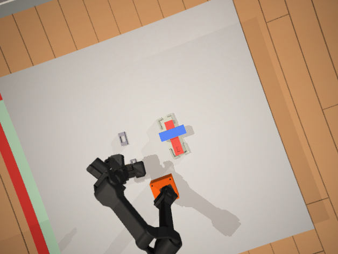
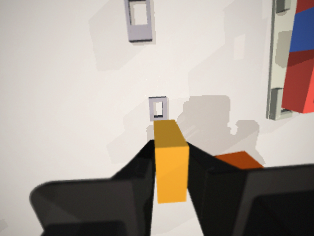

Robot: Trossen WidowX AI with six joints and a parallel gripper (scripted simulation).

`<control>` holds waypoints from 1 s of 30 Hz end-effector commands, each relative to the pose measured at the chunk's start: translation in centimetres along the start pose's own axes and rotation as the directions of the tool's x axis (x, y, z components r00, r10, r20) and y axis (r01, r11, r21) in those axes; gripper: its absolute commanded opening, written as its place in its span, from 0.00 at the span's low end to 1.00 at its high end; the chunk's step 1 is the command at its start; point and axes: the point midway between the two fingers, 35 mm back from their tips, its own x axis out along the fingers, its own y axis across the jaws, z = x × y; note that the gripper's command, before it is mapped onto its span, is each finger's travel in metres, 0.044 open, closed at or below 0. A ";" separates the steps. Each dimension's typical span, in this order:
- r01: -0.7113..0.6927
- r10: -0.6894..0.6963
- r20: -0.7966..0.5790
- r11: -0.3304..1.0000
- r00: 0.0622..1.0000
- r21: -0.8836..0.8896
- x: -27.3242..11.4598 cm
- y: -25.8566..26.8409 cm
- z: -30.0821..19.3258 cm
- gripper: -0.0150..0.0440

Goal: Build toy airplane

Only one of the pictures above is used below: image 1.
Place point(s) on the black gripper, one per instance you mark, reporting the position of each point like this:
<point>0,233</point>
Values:
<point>136,169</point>

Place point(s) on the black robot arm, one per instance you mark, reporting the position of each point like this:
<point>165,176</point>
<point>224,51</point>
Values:
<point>109,190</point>

